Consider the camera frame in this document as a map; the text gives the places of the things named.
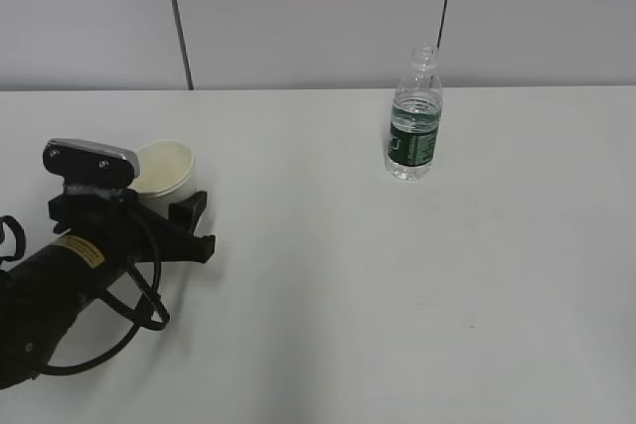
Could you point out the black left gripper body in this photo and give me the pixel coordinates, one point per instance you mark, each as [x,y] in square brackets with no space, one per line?
[95,226]

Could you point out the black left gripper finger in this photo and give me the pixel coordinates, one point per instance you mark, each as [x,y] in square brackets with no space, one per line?
[187,213]

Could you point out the white paper cup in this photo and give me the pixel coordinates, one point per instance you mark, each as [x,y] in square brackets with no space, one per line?
[167,175]

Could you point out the clear water bottle green label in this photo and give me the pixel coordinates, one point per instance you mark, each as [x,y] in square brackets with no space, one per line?
[415,117]

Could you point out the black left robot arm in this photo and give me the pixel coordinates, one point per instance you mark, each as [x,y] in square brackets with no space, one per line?
[40,301]

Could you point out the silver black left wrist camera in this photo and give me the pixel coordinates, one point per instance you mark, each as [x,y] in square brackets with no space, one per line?
[87,164]

